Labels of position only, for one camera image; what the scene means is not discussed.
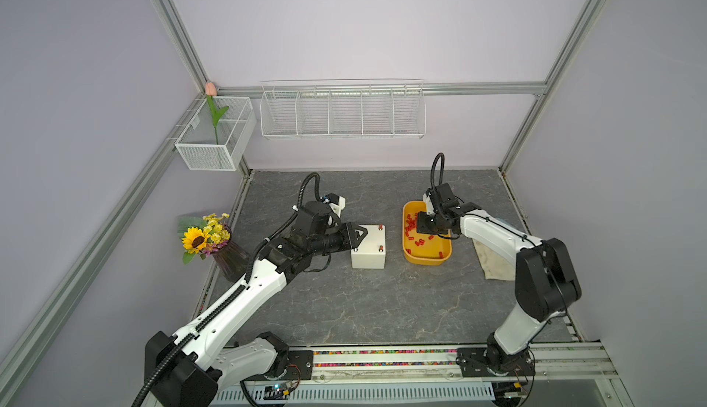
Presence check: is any small white mesh basket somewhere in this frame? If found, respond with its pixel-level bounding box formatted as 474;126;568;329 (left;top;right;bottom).
175;96;257;171

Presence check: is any long white wire basket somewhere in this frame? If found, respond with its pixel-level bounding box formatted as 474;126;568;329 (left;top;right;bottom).
260;79;426;139

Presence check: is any white box with screws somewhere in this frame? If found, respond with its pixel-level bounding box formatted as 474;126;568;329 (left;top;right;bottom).
351;224;387;270

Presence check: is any artificial pink tulip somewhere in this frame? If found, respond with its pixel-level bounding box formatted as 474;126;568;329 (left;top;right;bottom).
204;81;229;145

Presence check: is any beige cloth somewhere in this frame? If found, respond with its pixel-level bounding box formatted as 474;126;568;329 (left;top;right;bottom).
472;240;516;282

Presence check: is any red sleeves pile in tray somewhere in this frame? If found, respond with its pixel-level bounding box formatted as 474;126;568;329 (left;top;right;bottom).
402;213;446;261

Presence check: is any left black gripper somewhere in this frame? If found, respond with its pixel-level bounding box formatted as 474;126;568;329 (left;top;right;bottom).
309;221;367;256

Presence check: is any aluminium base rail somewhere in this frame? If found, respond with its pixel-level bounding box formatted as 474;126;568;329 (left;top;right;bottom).
289;343;620;385

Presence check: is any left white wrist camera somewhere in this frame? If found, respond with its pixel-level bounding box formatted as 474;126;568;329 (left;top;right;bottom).
323;194;346;217

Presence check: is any sunflower bouquet in vase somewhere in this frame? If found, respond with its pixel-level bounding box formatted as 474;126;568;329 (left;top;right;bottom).
178;213;250;283

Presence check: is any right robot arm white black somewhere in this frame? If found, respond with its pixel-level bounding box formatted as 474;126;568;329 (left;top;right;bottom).
416;152;582;377

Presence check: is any yellow plastic tray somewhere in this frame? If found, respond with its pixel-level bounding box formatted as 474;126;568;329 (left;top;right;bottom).
402;201;452;266

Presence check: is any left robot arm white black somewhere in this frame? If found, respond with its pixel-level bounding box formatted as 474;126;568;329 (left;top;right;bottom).
133;188;367;406

